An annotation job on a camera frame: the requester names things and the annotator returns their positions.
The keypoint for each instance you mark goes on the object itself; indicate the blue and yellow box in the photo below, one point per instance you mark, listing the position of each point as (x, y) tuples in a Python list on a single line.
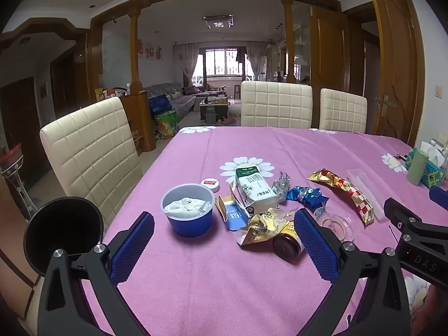
[(232, 218)]

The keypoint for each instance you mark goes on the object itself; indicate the blue paper bowl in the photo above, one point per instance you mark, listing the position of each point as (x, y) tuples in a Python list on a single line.
[(190, 225)]

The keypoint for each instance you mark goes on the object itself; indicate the pale green cup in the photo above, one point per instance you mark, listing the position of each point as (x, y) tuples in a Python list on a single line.
[(416, 168)]

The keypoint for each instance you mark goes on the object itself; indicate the light wooden door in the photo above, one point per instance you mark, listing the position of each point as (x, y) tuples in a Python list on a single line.
[(395, 59)]

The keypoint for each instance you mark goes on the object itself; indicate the wooden stool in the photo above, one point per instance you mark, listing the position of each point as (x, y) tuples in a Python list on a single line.
[(237, 91)]

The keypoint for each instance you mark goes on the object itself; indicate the wall pictures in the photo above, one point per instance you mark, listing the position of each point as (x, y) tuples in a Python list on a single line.
[(150, 50)]

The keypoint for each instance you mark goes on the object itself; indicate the pink daisy print tablecloth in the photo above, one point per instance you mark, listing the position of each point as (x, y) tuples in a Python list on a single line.
[(210, 287)]

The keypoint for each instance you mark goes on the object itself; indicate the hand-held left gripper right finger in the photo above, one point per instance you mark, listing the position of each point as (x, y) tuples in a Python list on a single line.
[(315, 245)]

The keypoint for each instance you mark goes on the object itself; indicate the ceiling lamp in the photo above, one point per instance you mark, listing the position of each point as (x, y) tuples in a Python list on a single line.
[(217, 21)]

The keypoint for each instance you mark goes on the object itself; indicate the clear plastic box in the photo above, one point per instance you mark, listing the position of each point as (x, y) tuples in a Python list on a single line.
[(364, 182)]

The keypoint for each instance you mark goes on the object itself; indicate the brown jar with lid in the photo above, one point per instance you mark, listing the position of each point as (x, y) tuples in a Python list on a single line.
[(287, 246)]

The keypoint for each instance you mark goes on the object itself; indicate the metal plant stand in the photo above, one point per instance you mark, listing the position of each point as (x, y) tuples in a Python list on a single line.
[(17, 189)]

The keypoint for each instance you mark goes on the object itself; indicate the barred window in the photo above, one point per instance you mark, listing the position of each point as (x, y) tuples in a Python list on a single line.
[(224, 63)]

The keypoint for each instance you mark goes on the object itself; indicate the black trash bin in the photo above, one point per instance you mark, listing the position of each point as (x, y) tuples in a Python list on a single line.
[(59, 224)]

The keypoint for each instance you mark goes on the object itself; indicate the white and green milk carton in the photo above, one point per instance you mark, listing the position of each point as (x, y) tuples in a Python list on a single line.
[(257, 190)]

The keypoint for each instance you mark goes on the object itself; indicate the white lid with red label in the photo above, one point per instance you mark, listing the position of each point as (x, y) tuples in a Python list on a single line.
[(210, 184)]

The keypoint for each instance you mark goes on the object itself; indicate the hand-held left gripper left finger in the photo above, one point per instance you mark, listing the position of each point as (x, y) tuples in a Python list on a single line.
[(134, 248)]

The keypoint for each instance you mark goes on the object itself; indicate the blue bag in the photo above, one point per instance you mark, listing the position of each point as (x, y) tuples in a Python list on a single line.
[(159, 105)]

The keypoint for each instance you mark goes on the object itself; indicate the patterned curtain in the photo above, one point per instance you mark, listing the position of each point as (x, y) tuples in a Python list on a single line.
[(256, 59), (187, 59)]

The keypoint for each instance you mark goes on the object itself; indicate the colourful printed bag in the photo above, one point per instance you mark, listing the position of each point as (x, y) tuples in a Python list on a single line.
[(165, 126)]

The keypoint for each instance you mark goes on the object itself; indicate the wooden cabinet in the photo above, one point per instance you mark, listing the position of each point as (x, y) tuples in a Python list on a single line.
[(140, 119)]

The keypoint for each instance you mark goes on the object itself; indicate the gold and red checkered wrapper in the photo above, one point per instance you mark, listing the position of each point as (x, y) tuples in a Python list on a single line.
[(350, 190)]

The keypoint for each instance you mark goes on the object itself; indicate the dark wooden door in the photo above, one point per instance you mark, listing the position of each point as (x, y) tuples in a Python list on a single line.
[(21, 119), (63, 87)]

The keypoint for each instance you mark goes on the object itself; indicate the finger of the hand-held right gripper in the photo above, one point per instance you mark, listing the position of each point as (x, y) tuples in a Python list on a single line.
[(402, 213), (440, 195)]

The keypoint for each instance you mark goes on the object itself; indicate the person's right hand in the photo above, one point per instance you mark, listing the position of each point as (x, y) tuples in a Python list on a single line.
[(437, 302)]

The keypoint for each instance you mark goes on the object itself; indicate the blue foil wrapper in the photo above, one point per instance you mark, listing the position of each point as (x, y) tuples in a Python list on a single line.
[(308, 196)]

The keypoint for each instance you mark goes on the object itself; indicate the silver wrapper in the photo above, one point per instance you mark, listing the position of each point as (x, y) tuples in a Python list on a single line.
[(281, 183)]

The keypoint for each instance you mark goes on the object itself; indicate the grey sofa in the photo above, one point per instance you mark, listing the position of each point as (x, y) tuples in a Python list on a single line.
[(178, 99)]

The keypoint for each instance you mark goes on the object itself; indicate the white tissue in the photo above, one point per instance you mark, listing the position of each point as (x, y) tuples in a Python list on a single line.
[(185, 205)]

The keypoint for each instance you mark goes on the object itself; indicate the dark coffee table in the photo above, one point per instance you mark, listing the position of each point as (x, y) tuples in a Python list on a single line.
[(213, 108)]

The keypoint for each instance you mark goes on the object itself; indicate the cream quilted dining chair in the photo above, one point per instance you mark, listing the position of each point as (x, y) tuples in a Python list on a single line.
[(276, 105), (91, 154), (343, 112)]

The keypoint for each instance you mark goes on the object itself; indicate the red flower pot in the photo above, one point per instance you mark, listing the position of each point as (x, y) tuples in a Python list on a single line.
[(10, 157)]

